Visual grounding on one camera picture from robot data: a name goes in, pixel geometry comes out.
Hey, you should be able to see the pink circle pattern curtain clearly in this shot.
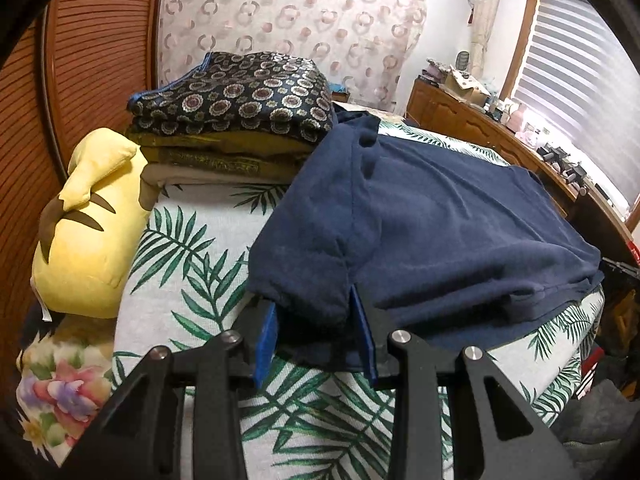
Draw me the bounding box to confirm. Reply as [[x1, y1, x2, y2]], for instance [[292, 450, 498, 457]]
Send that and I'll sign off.
[[157, 0, 426, 110]]

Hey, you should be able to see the navy blue shirt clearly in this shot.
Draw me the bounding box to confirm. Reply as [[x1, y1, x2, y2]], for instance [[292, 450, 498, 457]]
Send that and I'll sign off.
[[247, 110, 603, 372]]

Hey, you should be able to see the palm leaf print bedsheet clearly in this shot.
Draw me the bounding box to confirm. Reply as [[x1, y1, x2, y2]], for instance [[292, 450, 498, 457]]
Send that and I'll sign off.
[[112, 101, 606, 480]]

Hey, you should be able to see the yellow plush pillow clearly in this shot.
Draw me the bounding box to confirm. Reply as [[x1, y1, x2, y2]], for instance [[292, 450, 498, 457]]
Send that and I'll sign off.
[[30, 128, 160, 318]]

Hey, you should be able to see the wooden sideboard cabinet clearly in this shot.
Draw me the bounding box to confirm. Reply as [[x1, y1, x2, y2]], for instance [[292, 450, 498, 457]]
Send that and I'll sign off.
[[406, 77, 639, 262]]

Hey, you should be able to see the small round desk fan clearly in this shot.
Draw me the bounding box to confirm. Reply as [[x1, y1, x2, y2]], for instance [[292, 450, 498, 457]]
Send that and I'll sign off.
[[454, 50, 471, 72]]

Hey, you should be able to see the cardboard box on cabinet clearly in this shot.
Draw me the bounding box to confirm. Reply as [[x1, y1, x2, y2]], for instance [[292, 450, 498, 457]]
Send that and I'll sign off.
[[444, 70, 490, 107]]

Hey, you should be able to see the striped window blind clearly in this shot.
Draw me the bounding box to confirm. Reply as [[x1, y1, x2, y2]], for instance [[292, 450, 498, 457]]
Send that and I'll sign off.
[[511, 0, 639, 214]]

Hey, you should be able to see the mustard yellow folded cloth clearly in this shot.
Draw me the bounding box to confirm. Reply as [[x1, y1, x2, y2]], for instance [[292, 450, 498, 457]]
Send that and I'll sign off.
[[127, 130, 314, 185]]

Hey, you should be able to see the floral pattern blanket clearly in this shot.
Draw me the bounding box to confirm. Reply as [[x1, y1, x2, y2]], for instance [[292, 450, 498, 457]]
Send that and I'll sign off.
[[15, 314, 116, 466]]

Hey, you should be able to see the black tool on cabinet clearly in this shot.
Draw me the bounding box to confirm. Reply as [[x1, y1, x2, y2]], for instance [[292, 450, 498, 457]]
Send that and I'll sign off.
[[536, 144, 588, 196]]

